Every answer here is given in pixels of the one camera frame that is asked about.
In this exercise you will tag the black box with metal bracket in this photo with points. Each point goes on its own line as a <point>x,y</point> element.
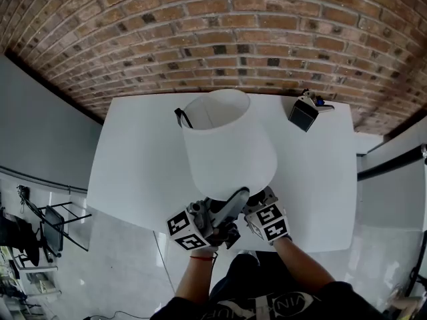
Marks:
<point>303,115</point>

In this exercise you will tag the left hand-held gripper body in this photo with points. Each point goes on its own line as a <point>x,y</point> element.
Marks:
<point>187,228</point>

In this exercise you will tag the black folding chair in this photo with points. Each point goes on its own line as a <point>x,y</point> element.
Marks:
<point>53,228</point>

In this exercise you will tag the person's black printed shirt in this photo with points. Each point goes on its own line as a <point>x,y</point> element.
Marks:
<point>267,298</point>

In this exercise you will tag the white shade table lamp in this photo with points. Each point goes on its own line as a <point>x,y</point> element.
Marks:
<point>227,152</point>

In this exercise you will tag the person's right forearm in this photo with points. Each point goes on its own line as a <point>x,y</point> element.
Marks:
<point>300,265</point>

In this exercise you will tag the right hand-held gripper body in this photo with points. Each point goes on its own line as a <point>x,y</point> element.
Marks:
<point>270,222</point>

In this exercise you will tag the person's left forearm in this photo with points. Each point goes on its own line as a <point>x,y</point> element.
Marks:
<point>195,275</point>

